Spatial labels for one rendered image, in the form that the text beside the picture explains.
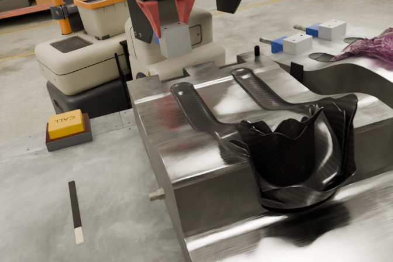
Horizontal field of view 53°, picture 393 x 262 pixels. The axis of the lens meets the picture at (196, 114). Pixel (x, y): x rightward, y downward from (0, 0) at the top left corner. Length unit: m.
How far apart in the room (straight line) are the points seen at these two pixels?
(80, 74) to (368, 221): 0.95
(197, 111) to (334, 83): 0.26
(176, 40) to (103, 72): 0.54
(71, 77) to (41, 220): 0.66
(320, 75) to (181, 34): 0.26
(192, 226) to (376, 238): 0.18
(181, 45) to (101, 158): 0.25
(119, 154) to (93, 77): 0.57
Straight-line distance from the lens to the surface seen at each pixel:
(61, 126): 0.75
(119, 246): 0.53
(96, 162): 0.69
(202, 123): 0.58
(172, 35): 0.74
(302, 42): 0.85
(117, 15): 1.28
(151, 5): 0.71
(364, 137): 0.46
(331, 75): 0.73
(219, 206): 0.42
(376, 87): 0.68
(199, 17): 1.07
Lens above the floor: 1.17
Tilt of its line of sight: 29 degrees down
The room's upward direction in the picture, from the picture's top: 9 degrees counter-clockwise
